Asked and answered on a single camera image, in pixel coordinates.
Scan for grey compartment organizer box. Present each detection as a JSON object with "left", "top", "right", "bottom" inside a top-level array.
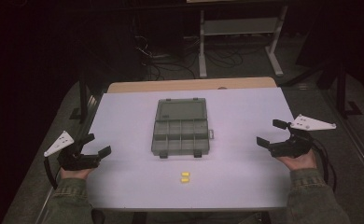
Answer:
[{"left": 150, "top": 97, "right": 216, "bottom": 160}]

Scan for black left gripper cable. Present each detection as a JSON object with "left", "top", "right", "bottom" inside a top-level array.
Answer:
[{"left": 43, "top": 156, "right": 61, "bottom": 190}]

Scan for wooden table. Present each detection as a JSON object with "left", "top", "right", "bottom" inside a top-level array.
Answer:
[{"left": 106, "top": 76, "right": 278, "bottom": 94}]

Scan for person's right hand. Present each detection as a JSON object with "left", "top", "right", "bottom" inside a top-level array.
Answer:
[{"left": 275, "top": 149, "right": 318, "bottom": 172}]

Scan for white metal desk frame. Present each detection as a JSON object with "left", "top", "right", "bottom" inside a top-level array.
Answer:
[{"left": 198, "top": 4, "right": 289, "bottom": 79}]

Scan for person's left hand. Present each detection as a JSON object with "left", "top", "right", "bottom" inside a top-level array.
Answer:
[{"left": 60, "top": 167, "right": 96, "bottom": 180}]

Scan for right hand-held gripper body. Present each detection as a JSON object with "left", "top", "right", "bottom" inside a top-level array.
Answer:
[{"left": 268, "top": 113, "right": 338, "bottom": 158}]

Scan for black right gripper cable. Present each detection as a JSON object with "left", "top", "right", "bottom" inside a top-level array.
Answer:
[{"left": 310, "top": 139, "right": 338, "bottom": 193}]

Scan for black metal stand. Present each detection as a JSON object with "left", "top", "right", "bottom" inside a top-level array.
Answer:
[
  {"left": 334, "top": 61, "right": 364, "bottom": 119},
  {"left": 69, "top": 74, "right": 98, "bottom": 124}
]

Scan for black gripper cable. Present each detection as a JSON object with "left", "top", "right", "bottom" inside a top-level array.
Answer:
[
  {"left": 43, "top": 156, "right": 61, "bottom": 190},
  {"left": 310, "top": 139, "right": 338, "bottom": 193}
]

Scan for black floor cables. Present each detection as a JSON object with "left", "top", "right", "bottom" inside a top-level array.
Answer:
[{"left": 133, "top": 35, "right": 244, "bottom": 81}]

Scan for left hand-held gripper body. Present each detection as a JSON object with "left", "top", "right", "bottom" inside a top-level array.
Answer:
[{"left": 43, "top": 130, "right": 102, "bottom": 172}]

